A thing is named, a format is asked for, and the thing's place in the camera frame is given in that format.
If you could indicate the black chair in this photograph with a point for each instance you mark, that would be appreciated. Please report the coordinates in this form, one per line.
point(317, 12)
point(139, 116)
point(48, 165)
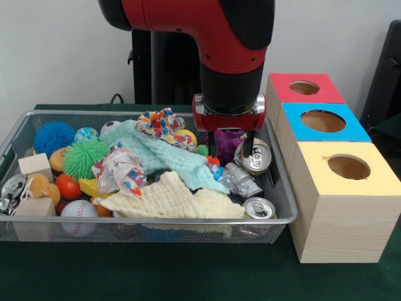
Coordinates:
point(385, 78)

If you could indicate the mint green cloth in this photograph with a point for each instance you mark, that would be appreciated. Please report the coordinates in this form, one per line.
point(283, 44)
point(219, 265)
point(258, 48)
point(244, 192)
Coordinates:
point(156, 150)

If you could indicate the crushed drink can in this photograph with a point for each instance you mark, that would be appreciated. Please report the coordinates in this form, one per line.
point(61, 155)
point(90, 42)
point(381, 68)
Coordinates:
point(260, 160)

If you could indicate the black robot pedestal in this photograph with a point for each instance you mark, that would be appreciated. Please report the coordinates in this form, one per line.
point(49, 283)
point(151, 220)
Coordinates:
point(166, 69)

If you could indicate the white cloth with colourful dots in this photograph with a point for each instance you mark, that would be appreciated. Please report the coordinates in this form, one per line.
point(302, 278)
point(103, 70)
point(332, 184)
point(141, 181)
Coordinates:
point(116, 169)
point(159, 123)

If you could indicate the green spiky ball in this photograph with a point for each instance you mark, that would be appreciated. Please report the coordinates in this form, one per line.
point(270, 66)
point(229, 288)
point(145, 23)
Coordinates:
point(83, 158)

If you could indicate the wooden box with three holes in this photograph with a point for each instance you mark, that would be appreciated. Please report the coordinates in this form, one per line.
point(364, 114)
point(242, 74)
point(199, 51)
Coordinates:
point(344, 225)

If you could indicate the blue spiky ball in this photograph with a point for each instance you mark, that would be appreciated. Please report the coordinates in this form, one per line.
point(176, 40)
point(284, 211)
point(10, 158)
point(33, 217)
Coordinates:
point(53, 138)

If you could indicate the dark green tablecloth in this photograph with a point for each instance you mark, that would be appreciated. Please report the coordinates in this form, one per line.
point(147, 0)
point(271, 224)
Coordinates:
point(391, 131)
point(188, 276)

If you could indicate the silver drink can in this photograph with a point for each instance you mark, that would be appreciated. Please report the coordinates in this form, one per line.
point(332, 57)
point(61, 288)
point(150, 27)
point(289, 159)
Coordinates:
point(258, 208)

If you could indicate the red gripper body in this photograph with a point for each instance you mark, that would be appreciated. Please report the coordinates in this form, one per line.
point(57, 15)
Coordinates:
point(228, 122)

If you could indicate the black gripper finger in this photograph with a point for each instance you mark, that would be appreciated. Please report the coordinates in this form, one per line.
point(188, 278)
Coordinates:
point(213, 142)
point(249, 144)

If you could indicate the purple spiky ball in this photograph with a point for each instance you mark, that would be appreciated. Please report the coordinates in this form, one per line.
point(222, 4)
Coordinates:
point(228, 144)

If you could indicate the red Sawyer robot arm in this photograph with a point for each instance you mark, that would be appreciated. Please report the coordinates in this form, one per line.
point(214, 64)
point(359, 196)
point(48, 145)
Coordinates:
point(219, 31)

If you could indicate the cream cloth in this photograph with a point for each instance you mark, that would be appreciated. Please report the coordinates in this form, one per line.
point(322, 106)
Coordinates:
point(175, 200)

